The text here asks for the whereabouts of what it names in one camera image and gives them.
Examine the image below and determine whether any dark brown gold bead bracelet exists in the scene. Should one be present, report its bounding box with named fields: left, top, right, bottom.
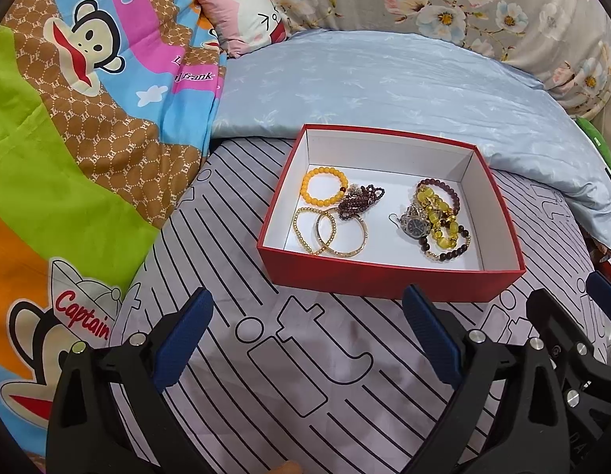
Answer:
left=417, top=224, right=473, bottom=263

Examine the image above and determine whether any yellow cat-eye bead bracelet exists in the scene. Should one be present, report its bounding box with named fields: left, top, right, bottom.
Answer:
left=415, top=187, right=461, bottom=252

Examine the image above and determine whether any silver wrist watch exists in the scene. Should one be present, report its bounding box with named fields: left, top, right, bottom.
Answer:
left=388, top=205, right=432, bottom=240

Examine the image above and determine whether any dark red bead bracelet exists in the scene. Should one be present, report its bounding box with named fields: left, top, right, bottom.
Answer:
left=415, top=177, right=462, bottom=216

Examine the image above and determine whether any gold bangle bracelet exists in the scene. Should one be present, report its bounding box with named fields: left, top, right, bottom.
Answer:
left=314, top=207, right=370, bottom=259

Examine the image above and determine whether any orange yellow bead bracelet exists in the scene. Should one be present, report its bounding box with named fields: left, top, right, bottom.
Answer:
left=300, top=165, right=350, bottom=209

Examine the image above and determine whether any purple garnet bead necklace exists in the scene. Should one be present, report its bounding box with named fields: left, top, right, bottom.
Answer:
left=336, top=183, right=387, bottom=221

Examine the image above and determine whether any person's left hand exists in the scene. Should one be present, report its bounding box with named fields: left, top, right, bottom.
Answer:
left=267, top=460, right=303, bottom=474

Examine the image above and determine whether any grey striped bed sheet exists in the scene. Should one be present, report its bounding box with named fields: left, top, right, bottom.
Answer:
left=109, top=136, right=611, bottom=474

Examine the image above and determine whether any red cardboard box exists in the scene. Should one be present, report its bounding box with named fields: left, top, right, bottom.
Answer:
left=257, top=124, right=526, bottom=303

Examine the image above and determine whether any green plastic object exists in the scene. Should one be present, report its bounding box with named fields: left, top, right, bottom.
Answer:
left=575, top=118, right=611, bottom=169

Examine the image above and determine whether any colourful monkey cartoon blanket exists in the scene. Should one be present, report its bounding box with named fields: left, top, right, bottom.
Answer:
left=0, top=0, right=225, bottom=465

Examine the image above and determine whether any light blue quilt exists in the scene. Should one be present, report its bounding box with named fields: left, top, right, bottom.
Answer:
left=212, top=31, right=611, bottom=249

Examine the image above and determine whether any grey floral bedding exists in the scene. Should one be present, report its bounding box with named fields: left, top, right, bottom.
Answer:
left=273, top=0, right=611, bottom=119

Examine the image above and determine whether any pink rabbit pillow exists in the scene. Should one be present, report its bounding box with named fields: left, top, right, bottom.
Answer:
left=197, top=0, right=288, bottom=58

